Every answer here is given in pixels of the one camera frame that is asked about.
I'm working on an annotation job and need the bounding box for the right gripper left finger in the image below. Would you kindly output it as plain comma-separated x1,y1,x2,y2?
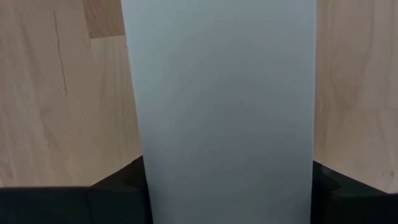
0,155,153,224

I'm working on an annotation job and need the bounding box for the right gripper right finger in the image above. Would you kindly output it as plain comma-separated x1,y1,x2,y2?
310,160,398,224

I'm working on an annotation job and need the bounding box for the white raceway cover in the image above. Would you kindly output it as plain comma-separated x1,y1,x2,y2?
120,0,317,224

